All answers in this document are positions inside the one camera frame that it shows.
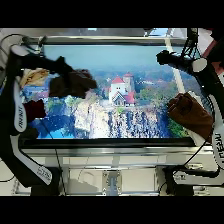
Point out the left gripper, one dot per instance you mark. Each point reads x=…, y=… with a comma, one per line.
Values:
x=62, y=65

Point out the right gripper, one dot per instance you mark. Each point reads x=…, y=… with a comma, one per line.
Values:
x=164, y=57

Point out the dark brown garment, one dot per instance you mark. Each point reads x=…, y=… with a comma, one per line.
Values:
x=74, y=85

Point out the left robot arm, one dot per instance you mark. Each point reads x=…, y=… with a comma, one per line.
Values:
x=19, y=111

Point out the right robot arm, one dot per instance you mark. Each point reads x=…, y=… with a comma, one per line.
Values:
x=200, y=65

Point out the cream garment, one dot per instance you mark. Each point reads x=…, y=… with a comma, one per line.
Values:
x=33, y=76

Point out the dark red garment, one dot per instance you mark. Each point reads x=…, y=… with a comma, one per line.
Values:
x=34, y=110

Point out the silver frame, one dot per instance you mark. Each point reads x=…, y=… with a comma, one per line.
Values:
x=113, y=151

